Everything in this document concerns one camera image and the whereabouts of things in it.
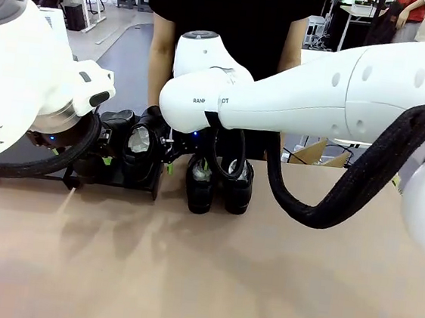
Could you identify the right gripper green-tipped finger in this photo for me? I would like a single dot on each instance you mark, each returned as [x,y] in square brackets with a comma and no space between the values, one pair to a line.
[170,167]
[206,164]

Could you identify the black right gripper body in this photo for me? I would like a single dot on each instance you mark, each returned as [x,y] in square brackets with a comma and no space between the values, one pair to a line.
[187,143]

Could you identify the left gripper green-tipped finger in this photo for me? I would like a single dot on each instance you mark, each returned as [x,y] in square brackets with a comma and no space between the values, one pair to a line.
[109,144]
[56,151]

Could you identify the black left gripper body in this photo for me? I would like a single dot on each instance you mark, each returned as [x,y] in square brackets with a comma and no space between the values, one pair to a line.
[45,139]

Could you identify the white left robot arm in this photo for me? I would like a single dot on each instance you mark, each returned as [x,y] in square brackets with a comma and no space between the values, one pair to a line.
[16,70]

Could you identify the person's left forearm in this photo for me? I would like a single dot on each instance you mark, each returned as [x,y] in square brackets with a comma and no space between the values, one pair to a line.
[289,57]

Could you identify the person's right forearm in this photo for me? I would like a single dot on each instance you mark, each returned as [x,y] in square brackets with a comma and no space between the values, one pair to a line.
[158,77]

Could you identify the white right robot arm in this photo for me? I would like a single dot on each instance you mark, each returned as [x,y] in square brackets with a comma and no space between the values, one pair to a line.
[298,99]

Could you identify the black metal shoe stand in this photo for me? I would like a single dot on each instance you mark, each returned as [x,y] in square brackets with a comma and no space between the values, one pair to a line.
[154,194]
[15,153]

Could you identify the brown cardboard box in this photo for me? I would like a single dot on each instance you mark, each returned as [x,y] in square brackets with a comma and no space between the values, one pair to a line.
[312,154]

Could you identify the black computer tower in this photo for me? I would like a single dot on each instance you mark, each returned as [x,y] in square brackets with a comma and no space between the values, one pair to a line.
[74,17]

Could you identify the person's black t-shirt torso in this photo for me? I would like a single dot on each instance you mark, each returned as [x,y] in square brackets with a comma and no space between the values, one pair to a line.
[231,16]

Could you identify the white computer case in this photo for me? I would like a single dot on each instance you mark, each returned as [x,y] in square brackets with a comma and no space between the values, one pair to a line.
[317,25]

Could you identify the white cluttered workbench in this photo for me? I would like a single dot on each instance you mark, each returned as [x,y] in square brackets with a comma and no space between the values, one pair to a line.
[359,9]

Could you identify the black hanging garment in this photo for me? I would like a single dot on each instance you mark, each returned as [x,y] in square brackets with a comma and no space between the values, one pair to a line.
[382,28]

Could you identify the person in red shirt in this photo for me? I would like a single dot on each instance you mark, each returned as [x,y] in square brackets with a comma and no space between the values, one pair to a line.
[416,9]

